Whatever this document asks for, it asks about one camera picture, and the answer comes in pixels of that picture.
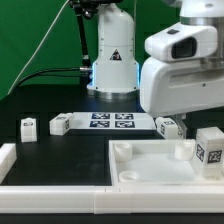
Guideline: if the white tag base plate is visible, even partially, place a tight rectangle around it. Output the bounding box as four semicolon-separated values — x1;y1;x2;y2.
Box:
71;112;156;130

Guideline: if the white front fence rail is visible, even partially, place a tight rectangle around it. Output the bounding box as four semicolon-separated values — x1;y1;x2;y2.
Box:
0;186;224;214

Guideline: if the white left fence piece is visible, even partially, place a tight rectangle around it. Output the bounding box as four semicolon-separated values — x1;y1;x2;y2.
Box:
0;143;17;184

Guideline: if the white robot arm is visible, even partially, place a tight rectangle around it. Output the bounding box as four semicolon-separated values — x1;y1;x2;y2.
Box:
88;0;224;118

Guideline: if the white square tabletop part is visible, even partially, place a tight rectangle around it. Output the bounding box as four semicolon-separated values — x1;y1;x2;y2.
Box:
109;140;224;186

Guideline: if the white hanging cable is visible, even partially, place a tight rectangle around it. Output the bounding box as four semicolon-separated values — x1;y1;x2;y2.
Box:
6;0;70;96

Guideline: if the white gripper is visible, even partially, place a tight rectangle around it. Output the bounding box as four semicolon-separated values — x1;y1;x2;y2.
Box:
140;57;224;139

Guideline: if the black cable on table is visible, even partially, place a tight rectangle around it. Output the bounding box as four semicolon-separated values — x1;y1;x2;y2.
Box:
9;65;94;95

